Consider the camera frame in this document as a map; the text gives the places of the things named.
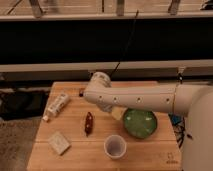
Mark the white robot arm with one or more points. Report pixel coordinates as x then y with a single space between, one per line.
195 102

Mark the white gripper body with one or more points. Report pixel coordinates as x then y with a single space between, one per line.
115 111

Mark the green round plate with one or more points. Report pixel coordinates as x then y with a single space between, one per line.
140 124

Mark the dark brown rectangular block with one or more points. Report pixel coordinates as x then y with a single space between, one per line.
81 92

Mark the red dried pepper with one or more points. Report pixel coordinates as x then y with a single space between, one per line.
89 123

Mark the white toothpaste tube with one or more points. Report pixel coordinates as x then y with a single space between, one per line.
56 106

